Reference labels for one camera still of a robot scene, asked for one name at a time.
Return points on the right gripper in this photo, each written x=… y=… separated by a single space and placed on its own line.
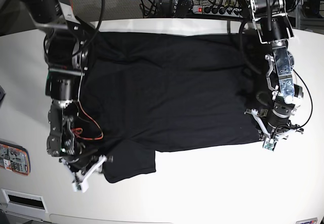
x=84 y=167

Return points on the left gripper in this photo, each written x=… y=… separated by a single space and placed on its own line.
x=273 y=126

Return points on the black T-shirt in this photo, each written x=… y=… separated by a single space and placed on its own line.
x=153 y=93

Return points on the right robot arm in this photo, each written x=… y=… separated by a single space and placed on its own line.
x=67 y=45

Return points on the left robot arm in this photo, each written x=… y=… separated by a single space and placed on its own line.
x=282 y=97

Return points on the orange clear parts case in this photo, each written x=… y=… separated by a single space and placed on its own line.
x=15 y=159

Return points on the red white box corner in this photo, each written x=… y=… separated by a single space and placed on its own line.
x=308 y=221

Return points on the white power strip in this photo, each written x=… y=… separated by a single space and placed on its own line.
x=217 y=11

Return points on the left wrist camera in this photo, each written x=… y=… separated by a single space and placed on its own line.
x=269 y=144

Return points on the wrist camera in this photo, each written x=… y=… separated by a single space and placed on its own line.
x=80 y=185
x=269 y=144

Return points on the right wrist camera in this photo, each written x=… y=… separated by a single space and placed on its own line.
x=80 y=185

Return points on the white table cable grommet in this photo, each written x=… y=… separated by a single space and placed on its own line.
x=24 y=200

